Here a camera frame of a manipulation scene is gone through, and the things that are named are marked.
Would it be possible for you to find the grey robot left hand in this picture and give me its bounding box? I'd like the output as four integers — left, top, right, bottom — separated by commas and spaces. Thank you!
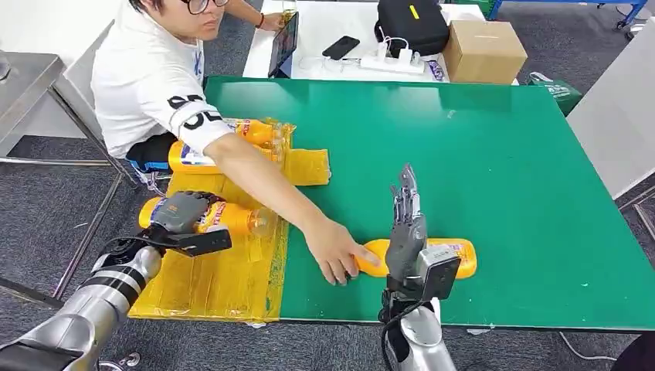
151, 190, 226, 235

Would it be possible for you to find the person's left hand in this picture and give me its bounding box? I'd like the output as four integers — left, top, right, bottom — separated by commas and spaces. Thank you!
258, 12, 287, 33

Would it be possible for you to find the person's right hand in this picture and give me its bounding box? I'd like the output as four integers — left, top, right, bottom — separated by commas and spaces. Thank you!
303, 217, 383, 287

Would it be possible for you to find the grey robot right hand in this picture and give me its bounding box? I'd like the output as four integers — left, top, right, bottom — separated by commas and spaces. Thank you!
385, 163, 429, 283

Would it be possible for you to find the orange drink bottle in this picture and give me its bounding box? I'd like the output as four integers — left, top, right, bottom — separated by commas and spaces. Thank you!
224, 118, 289, 150
168, 140, 283, 175
354, 237, 478, 281
137, 196, 279, 238

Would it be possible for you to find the black tablet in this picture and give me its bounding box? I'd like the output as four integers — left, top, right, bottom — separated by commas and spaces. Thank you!
267, 11, 301, 79

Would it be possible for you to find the white table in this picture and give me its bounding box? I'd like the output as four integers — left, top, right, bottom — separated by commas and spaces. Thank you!
242, 0, 519, 86

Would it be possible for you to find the black smartphone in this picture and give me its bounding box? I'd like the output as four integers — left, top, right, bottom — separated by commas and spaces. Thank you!
321, 35, 361, 61

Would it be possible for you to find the white power strip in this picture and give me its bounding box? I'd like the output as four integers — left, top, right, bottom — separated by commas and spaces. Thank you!
359, 42, 426, 76

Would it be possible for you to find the green table mat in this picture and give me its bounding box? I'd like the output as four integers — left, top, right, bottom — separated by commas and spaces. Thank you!
203, 75, 655, 332

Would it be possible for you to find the person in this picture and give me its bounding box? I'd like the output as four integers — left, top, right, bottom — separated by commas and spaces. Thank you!
90, 0, 383, 287

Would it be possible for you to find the black bag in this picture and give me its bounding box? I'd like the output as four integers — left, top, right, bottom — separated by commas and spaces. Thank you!
374, 0, 451, 58

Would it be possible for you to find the steel table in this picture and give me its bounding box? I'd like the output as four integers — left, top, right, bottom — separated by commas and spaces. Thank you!
0, 51, 140, 308

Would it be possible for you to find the cardboard box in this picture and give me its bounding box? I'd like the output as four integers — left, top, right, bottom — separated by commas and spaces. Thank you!
442, 20, 528, 86

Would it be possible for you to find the green shopping bag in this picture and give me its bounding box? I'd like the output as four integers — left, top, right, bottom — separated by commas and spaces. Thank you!
528, 71, 583, 117

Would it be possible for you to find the pale grey side table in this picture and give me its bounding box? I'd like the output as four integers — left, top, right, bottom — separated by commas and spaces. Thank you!
565, 18, 655, 201

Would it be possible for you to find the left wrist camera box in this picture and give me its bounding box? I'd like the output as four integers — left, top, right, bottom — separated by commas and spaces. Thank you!
166, 229, 233, 259

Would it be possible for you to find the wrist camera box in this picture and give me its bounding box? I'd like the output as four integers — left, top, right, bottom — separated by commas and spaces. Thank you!
416, 244, 462, 302
166, 229, 233, 259

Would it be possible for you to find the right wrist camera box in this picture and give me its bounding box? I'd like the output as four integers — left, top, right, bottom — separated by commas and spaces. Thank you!
416, 244, 462, 302

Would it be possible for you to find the white charging cable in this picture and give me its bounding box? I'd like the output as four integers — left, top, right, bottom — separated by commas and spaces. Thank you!
298, 54, 365, 72

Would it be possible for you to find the white floor cable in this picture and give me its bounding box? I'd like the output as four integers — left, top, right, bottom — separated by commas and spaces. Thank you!
558, 332, 620, 365

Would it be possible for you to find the blue metal frame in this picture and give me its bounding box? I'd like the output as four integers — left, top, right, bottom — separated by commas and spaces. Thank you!
488, 0, 653, 32

